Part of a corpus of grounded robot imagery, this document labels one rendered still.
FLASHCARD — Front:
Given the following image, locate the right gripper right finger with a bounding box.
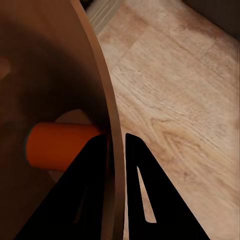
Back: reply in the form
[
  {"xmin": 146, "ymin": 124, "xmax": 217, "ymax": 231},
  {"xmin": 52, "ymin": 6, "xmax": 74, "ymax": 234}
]
[{"xmin": 125, "ymin": 133, "xmax": 210, "ymax": 240}]

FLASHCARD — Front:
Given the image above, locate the trash can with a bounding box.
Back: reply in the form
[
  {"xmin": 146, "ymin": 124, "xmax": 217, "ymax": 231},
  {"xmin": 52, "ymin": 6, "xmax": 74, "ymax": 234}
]
[{"xmin": 0, "ymin": 0, "xmax": 125, "ymax": 240}]

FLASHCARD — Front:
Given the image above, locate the can of soda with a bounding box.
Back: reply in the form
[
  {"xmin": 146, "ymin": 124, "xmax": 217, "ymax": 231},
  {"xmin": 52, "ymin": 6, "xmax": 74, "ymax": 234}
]
[{"xmin": 22, "ymin": 121, "xmax": 115, "ymax": 174}]

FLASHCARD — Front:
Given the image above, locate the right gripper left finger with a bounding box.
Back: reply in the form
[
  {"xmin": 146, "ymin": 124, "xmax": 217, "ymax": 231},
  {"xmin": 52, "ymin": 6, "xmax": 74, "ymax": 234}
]
[{"xmin": 13, "ymin": 133, "xmax": 108, "ymax": 240}]

